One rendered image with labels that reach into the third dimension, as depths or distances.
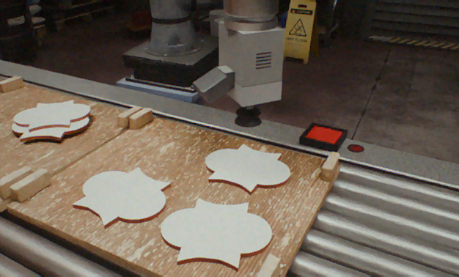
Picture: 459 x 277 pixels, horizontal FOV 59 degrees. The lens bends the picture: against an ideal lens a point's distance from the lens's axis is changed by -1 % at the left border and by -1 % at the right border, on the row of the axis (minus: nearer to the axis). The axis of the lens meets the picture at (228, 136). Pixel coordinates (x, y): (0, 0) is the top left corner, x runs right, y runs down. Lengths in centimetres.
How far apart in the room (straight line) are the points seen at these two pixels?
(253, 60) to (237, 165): 20
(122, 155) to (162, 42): 55
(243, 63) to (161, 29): 69
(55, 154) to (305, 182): 44
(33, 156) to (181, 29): 61
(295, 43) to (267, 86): 372
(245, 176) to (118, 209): 20
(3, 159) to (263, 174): 46
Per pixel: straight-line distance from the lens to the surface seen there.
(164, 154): 74
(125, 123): 84
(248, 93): 57
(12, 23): 460
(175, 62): 116
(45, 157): 79
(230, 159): 70
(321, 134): 83
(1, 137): 90
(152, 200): 61
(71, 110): 90
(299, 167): 70
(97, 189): 65
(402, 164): 80
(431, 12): 528
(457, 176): 81
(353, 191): 70
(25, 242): 63
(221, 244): 53
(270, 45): 57
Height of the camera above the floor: 131
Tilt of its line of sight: 28 degrees down
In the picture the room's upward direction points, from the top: straight up
